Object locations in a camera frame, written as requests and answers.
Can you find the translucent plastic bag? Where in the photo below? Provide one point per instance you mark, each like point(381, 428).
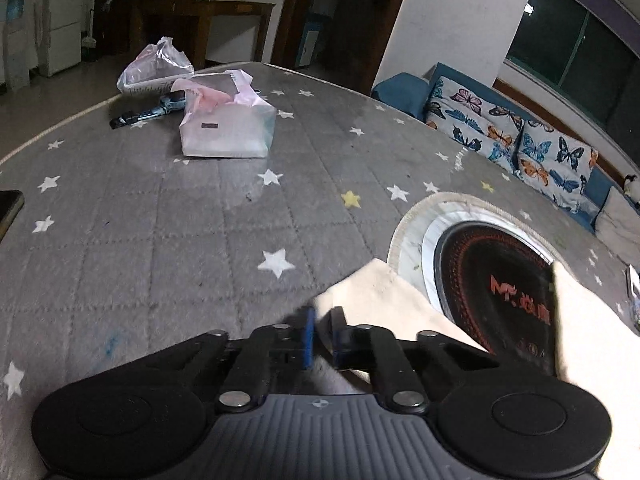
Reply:
point(150, 67)

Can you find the black and white plush toy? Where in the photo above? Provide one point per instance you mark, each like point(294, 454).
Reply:
point(632, 182)

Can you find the long butterfly print cushion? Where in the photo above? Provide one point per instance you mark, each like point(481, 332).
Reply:
point(470, 120)

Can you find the black round induction cooker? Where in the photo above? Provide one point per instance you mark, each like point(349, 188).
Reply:
point(480, 270)

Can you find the white refrigerator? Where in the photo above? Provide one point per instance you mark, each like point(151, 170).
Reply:
point(62, 20)

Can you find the grey cushion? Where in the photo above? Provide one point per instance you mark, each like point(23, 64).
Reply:
point(620, 225)

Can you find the brown wooden door frame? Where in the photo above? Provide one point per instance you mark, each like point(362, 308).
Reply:
point(287, 10)

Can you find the blue sofa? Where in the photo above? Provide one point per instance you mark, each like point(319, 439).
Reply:
point(400, 92)

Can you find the black phone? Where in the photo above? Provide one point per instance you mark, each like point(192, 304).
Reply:
point(7, 210)

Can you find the dark wooden desk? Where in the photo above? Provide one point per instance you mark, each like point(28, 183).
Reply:
point(225, 7)

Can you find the square butterfly print cushion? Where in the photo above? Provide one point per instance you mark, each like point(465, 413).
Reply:
point(555, 165)

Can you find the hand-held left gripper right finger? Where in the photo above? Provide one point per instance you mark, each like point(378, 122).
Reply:
point(340, 350)

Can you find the dark window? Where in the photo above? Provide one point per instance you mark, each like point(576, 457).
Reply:
point(550, 35)

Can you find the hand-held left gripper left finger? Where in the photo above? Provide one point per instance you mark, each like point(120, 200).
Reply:
point(308, 340)

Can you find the blue cabinet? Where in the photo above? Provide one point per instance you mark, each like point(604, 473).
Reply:
point(307, 47)

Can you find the cream garment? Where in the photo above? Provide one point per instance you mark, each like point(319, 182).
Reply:
point(380, 295)

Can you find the blue and black toy gun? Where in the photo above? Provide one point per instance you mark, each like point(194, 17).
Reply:
point(150, 112)

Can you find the pink and white tissue pack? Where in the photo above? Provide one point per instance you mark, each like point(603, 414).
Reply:
point(225, 135)

